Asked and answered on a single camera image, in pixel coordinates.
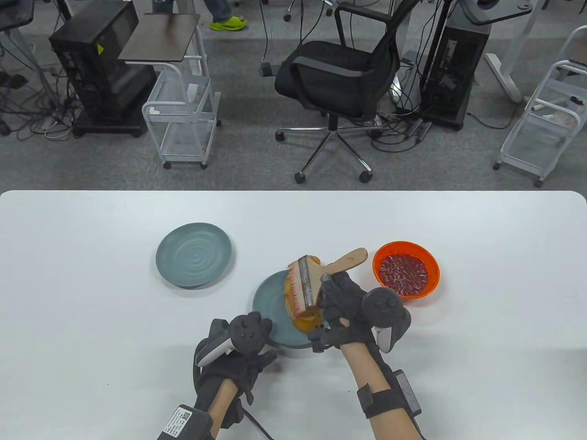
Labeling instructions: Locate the orange plastic bowl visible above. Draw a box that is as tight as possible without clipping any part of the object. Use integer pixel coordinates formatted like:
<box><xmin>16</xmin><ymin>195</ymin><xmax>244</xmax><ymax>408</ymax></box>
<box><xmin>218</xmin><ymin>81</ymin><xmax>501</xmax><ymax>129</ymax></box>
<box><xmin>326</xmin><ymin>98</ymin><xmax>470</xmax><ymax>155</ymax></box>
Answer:
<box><xmin>372</xmin><ymin>241</ymin><xmax>441</xmax><ymax>299</ymax></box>

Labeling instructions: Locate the brown side table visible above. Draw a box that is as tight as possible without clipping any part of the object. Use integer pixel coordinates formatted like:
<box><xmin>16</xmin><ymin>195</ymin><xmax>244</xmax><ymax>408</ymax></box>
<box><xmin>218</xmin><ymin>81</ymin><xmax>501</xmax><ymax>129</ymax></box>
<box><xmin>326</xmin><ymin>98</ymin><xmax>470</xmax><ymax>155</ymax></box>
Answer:
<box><xmin>118</xmin><ymin>0</ymin><xmax>205</xmax><ymax>78</ymax></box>

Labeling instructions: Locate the black round hand tracker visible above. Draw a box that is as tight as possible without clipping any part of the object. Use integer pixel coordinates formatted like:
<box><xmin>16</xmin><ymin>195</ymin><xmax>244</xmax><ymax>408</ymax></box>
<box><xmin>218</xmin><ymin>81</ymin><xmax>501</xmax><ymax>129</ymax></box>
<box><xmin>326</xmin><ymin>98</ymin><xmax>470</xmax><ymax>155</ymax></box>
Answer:
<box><xmin>195</xmin><ymin>316</ymin><xmax>271</xmax><ymax>367</ymax></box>
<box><xmin>361</xmin><ymin>287</ymin><xmax>412</xmax><ymax>353</ymax></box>

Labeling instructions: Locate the black office chair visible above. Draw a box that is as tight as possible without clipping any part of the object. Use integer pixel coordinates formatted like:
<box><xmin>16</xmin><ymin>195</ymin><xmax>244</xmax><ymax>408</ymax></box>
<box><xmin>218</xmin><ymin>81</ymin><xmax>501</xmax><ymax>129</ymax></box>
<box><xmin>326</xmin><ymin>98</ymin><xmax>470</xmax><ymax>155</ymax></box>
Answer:
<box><xmin>274</xmin><ymin>0</ymin><xmax>422</xmax><ymax>185</ymax></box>

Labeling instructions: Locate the white-legged grey desk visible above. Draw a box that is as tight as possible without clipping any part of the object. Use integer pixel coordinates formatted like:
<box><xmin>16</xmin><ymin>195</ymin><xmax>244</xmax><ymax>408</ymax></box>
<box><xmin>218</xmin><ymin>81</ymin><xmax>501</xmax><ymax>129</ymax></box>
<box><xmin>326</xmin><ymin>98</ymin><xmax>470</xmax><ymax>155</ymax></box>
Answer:
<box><xmin>459</xmin><ymin>0</ymin><xmax>551</xmax><ymax>104</ymax></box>

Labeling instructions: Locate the black labelled wrist camera box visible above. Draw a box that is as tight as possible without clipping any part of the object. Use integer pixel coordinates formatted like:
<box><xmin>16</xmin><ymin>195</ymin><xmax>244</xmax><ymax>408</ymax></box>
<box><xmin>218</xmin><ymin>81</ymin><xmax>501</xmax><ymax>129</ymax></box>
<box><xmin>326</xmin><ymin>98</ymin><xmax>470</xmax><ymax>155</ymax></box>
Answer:
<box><xmin>158</xmin><ymin>404</ymin><xmax>214</xmax><ymax>440</ymax></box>

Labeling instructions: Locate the person's left hand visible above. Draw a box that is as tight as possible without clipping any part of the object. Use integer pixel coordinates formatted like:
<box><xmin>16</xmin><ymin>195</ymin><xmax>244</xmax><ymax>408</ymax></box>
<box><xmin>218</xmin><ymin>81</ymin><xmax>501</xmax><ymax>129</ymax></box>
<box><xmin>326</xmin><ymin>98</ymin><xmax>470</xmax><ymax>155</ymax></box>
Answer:
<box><xmin>194</xmin><ymin>312</ymin><xmax>279</xmax><ymax>404</ymax></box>

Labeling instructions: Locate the person's left forearm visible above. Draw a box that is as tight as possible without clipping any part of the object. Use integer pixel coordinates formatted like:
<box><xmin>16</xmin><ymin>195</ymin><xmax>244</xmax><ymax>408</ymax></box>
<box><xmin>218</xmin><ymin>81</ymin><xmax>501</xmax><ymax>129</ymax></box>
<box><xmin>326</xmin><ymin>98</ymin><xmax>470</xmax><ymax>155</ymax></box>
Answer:
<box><xmin>209</xmin><ymin>380</ymin><xmax>239</xmax><ymax>440</ymax></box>

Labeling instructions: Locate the bundle of floor cables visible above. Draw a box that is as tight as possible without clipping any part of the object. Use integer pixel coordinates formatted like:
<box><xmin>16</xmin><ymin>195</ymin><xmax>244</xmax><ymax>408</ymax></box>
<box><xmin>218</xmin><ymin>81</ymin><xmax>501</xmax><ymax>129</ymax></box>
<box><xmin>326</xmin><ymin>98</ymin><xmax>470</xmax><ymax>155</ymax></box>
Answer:
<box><xmin>371</xmin><ymin>110</ymin><xmax>432</xmax><ymax>154</ymax></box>

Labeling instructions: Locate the dark grey desk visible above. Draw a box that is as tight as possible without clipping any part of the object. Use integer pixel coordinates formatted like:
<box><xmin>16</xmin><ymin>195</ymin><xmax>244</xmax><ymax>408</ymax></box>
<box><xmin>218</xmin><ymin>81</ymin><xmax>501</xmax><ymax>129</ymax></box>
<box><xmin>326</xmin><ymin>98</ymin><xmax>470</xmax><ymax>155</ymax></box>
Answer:
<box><xmin>0</xmin><ymin>0</ymin><xmax>35</xmax><ymax>33</ymax></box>

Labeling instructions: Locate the black computer tower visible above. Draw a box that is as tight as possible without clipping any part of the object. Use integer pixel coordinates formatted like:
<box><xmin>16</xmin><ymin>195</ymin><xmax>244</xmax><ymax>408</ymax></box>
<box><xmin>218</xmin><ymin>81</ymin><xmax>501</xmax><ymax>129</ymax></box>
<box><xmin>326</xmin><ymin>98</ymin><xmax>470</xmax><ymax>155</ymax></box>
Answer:
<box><xmin>420</xmin><ymin>14</ymin><xmax>492</xmax><ymax>132</ymax></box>
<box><xmin>49</xmin><ymin>0</ymin><xmax>157</xmax><ymax>138</ymax></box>

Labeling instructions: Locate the black strapped wrist camera box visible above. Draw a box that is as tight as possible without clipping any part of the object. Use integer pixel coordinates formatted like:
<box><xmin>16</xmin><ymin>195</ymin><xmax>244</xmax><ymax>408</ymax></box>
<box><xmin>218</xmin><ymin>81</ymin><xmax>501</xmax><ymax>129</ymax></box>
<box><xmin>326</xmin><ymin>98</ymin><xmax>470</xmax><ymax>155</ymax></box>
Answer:
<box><xmin>357</xmin><ymin>370</ymin><xmax>422</xmax><ymax>418</ymax></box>

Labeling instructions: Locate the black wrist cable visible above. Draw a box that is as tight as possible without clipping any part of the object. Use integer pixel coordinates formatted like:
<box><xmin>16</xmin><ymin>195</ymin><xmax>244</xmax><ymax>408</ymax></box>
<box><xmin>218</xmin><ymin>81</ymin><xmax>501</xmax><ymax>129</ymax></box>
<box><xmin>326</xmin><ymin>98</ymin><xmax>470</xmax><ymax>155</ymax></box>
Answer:
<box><xmin>241</xmin><ymin>406</ymin><xmax>276</xmax><ymax>440</ymax></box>

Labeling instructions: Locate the tangle of black cables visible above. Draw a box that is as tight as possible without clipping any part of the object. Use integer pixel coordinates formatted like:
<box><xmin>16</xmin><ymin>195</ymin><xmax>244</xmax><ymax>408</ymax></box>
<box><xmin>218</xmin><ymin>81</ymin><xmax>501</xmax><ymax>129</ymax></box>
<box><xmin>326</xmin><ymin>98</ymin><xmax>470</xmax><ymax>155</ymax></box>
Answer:
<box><xmin>0</xmin><ymin>32</ymin><xmax>83</xmax><ymax>140</ymax></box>

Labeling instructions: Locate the brown bread slice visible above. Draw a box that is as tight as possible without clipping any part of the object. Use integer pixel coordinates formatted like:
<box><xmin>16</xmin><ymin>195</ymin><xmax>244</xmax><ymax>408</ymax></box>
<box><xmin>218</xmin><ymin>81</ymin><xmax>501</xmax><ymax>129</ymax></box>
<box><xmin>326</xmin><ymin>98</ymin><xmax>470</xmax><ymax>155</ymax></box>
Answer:
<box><xmin>284</xmin><ymin>253</ymin><xmax>322</xmax><ymax>334</ymax></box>

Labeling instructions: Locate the person's right hand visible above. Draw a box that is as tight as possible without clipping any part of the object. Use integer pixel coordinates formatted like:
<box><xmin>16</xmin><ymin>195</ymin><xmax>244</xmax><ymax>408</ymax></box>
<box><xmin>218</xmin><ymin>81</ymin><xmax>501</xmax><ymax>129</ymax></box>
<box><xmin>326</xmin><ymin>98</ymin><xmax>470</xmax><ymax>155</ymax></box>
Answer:
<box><xmin>307</xmin><ymin>271</ymin><xmax>412</xmax><ymax>353</ymax></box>

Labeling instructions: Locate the person's right forearm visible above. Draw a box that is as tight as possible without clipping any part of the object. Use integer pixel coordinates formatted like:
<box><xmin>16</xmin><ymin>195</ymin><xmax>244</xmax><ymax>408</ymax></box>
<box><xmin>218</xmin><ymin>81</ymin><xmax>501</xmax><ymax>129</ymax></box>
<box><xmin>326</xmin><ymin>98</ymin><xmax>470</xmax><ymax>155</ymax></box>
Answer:
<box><xmin>342</xmin><ymin>341</ymin><xmax>420</xmax><ymax>440</ymax></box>

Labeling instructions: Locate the wooden brush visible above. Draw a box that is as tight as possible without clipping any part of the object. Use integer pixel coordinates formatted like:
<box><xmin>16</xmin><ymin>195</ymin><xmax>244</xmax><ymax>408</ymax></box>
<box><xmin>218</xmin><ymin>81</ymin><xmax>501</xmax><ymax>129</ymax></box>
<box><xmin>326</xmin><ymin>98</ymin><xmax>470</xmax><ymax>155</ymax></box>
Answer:
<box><xmin>287</xmin><ymin>247</ymin><xmax>369</xmax><ymax>317</ymax></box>

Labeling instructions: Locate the white wire cart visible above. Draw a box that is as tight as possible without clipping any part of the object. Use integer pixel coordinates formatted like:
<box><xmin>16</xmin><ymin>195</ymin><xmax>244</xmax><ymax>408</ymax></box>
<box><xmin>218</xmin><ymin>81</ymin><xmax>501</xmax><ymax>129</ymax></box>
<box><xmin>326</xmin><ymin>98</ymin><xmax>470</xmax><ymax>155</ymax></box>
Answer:
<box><xmin>493</xmin><ymin>25</ymin><xmax>587</xmax><ymax>188</ymax></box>
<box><xmin>141</xmin><ymin>55</ymin><xmax>222</xmax><ymax>170</ymax></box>

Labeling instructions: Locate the teal round plate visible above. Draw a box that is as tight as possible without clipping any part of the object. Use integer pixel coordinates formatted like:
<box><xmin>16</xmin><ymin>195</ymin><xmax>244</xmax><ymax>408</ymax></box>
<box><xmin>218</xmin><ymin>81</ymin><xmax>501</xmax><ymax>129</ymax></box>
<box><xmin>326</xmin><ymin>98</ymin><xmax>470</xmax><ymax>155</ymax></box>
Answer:
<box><xmin>252</xmin><ymin>270</ymin><xmax>331</xmax><ymax>349</ymax></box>
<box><xmin>155</xmin><ymin>223</ymin><xmax>233</xmax><ymax>289</ymax></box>

